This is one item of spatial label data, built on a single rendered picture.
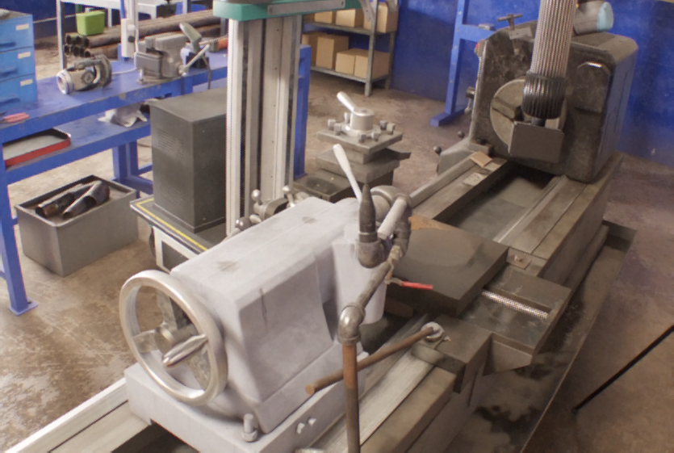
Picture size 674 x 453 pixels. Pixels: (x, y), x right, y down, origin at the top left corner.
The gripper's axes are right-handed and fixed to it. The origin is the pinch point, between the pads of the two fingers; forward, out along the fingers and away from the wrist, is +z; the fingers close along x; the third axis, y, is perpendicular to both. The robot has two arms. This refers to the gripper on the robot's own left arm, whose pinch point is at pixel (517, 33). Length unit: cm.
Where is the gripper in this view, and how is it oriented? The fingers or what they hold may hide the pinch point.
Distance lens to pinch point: 227.2
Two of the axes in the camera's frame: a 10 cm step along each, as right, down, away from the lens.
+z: -7.3, 0.3, 6.8
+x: 6.3, -3.2, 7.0
